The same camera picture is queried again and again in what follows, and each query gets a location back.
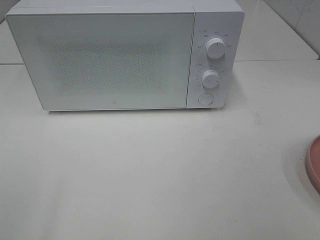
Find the upper white power knob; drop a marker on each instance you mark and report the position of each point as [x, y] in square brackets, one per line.
[215, 47]

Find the lower white timer knob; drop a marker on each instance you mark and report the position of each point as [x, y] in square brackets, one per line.
[210, 79]

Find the round white door button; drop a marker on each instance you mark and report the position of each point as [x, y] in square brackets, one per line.
[206, 99]

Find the pink round plate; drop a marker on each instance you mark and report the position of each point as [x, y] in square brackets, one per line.
[313, 163]

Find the white microwave oven body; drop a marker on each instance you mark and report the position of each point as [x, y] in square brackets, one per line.
[211, 18]

